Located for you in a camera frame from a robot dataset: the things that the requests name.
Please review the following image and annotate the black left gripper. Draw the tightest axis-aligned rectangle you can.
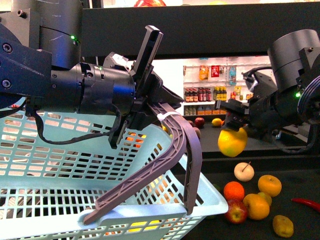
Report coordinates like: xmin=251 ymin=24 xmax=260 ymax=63
xmin=49 ymin=25 xmax=183 ymax=149

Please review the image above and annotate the yellow lemon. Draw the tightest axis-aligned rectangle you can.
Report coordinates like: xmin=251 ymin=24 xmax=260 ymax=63
xmin=217 ymin=127 xmax=248 ymax=158

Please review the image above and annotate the yellow orange fruit front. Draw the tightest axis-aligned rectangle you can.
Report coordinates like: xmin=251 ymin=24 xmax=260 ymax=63
xmin=243 ymin=193 xmax=270 ymax=221

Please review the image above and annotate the dark red apple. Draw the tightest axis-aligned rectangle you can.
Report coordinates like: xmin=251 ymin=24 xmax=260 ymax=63
xmin=194 ymin=117 xmax=205 ymax=129

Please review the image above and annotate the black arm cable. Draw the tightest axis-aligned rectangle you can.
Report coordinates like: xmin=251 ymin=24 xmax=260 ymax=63
xmin=33 ymin=102 xmax=123 ymax=146

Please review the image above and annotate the large red apple top shelf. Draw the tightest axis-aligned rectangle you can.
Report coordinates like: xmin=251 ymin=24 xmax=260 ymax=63
xmin=133 ymin=0 xmax=167 ymax=8

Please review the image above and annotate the red chili pepper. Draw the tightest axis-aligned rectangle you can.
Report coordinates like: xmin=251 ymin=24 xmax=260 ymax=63
xmin=291 ymin=198 xmax=320 ymax=213

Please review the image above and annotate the red yellow apple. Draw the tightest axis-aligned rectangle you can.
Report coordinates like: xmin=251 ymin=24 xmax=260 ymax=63
xmin=224 ymin=199 xmax=248 ymax=225

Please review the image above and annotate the orange mandarin front shelf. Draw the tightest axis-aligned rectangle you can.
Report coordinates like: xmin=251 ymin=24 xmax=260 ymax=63
xmin=223 ymin=181 xmax=245 ymax=201

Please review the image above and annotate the light teal shopping basket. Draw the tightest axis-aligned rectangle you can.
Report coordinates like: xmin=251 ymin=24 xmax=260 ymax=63
xmin=0 ymin=112 xmax=228 ymax=240

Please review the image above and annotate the white background grocery shelf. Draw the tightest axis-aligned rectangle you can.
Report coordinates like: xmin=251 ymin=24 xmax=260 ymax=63
xmin=181 ymin=56 xmax=270 ymax=116

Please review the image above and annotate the yellow apple right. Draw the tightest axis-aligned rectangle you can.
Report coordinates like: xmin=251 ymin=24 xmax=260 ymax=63
xmin=258 ymin=174 xmax=282 ymax=198

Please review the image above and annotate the small yellow brown fruit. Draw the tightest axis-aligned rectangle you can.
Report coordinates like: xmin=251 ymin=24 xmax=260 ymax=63
xmin=272 ymin=215 xmax=294 ymax=238

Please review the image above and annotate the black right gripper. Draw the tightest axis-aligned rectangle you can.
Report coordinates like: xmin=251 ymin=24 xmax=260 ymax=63
xmin=214 ymin=71 xmax=303 ymax=142

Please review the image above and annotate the white pear with stem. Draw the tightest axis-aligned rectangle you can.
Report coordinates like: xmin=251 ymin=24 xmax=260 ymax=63
xmin=233 ymin=162 xmax=255 ymax=182

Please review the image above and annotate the grey basket handle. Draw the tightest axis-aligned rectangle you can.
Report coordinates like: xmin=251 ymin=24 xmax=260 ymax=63
xmin=83 ymin=103 xmax=203 ymax=225

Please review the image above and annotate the yellow lemon middle shelf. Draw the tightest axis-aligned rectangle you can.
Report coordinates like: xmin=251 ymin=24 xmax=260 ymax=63
xmin=211 ymin=118 xmax=223 ymax=127

